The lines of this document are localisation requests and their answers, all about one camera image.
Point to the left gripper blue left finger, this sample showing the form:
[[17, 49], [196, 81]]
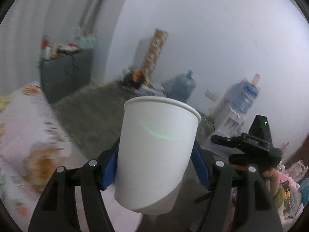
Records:
[[109, 165]]

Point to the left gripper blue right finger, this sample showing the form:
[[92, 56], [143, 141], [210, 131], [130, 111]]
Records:
[[200, 163]]

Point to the white paper cup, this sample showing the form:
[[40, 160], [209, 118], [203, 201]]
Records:
[[157, 138]]

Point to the green right sleeve forearm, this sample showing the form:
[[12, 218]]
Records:
[[279, 198]]

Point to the right hand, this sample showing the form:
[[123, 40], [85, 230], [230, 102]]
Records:
[[273, 176]]

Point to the white water dispenser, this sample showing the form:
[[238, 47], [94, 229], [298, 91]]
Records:
[[226, 120]]

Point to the blue jug on dispenser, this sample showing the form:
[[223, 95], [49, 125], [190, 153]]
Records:
[[242, 96]]

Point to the blue water jug on floor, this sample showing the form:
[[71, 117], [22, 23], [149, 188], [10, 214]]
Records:
[[182, 87]]

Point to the floral tablecloth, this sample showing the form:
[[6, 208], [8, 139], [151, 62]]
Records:
[[33, 145]]

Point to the black snack bag on floor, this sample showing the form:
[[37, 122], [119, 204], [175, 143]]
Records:
[[134, 79]]

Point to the dark grey cabinet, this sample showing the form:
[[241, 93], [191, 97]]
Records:
[[65, 75]]

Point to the green storage basket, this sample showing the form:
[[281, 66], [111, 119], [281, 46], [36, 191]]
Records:
[[85, 43]]

